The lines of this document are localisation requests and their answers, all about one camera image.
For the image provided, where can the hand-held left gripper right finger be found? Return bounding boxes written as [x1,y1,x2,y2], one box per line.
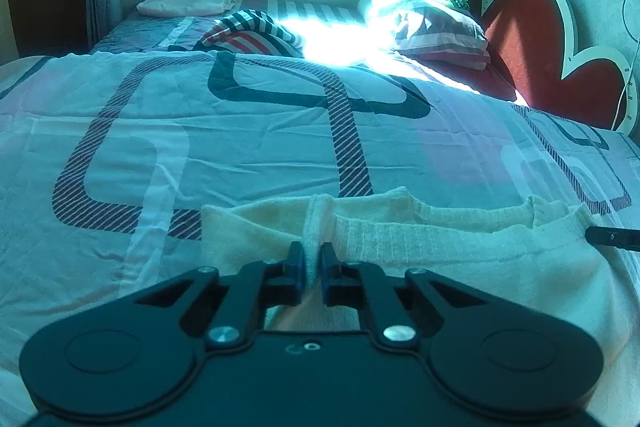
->
[320,242,489,351]

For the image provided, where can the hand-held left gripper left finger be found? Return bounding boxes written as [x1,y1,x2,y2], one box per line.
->
[134,241,307,352]

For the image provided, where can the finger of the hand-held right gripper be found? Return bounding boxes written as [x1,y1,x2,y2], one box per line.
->
[584,225,640,252]

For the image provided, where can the white knit sweater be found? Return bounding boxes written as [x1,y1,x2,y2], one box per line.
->
[199,186,634,359]

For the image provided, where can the patterned bed sheet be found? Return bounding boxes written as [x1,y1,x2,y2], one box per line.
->
[0,51,640,420]

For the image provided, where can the red heart-shaped headboard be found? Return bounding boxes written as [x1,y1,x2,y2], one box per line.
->
[453,0,640,134]

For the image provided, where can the striped garment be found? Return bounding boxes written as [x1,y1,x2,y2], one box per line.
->
[167,9,306,58]

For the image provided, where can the purple striped pillow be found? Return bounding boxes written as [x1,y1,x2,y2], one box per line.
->
[392,5,491,70]

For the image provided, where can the white quilt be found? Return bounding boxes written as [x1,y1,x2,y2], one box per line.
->
[357,0,417,34]

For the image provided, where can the striped bed sheet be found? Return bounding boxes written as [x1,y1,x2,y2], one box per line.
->
[89,0,532,108]

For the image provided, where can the folded white cloth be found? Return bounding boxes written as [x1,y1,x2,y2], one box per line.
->
[136,0,236,19]

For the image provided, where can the charging cable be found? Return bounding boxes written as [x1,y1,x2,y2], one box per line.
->
[612,0,640,128]

